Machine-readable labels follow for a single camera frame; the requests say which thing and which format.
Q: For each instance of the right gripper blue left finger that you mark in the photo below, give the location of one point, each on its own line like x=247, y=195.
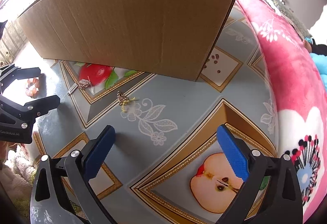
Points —
x=96, y=151

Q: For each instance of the silver rhinestone bar clip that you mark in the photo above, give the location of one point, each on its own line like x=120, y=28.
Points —
x=72, y=89

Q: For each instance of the light blue plush toy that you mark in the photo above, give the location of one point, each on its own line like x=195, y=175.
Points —
x=321, y=62

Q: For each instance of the person's left hand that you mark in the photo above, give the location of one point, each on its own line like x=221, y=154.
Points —
x=5, y=147

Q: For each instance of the fruit pattern table cloth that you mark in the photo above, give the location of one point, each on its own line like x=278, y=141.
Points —
x=166, y=165

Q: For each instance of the grey sequin cushion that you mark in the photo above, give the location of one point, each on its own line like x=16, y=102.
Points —
x=281, y=8

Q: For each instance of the pink floral blanket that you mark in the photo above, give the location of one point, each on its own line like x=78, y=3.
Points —
x=300, y=99

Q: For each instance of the gold rhinestone tree brooch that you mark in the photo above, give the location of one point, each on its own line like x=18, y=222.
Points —
x=124, y=101

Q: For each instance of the fluffy green white blanket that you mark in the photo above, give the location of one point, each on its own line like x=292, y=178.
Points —
x=17, y=177

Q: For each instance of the brown cardboard box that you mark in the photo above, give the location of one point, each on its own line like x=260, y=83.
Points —
x=166, y=37

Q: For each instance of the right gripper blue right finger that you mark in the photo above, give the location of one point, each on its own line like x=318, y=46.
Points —
x=235, y=150

